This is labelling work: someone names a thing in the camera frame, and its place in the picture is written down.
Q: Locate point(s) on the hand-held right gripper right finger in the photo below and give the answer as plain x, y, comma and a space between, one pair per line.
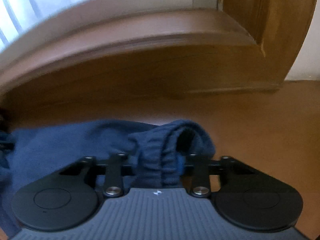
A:
180, 166

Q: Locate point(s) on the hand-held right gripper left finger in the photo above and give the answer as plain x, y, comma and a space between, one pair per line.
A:
115, 170

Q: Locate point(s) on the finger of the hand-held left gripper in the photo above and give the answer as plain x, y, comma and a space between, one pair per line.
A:
3, 120
6, 145

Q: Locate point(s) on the brown wooden window sill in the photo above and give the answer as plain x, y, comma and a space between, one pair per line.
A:
125, 32

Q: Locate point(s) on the dark blue pants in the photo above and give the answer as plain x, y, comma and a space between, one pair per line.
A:
62, 142

